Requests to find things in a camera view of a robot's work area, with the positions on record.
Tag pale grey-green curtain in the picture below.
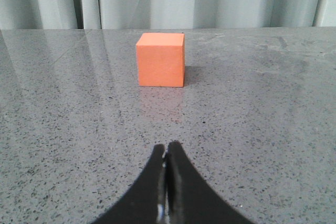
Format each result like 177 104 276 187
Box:
1 0 335 29

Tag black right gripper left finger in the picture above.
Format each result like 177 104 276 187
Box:
94 144 166 223

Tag orange foam cube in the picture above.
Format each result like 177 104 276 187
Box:
136 33 185 87

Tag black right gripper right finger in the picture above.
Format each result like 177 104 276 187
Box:
166 141 251 223

